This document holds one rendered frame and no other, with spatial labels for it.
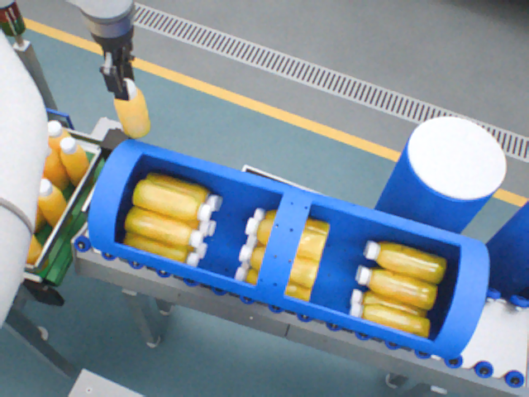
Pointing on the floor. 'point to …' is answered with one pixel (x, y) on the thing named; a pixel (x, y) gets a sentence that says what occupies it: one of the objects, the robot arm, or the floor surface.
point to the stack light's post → (35, 73)
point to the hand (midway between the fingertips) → (123, 80)
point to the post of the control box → (40, 347)
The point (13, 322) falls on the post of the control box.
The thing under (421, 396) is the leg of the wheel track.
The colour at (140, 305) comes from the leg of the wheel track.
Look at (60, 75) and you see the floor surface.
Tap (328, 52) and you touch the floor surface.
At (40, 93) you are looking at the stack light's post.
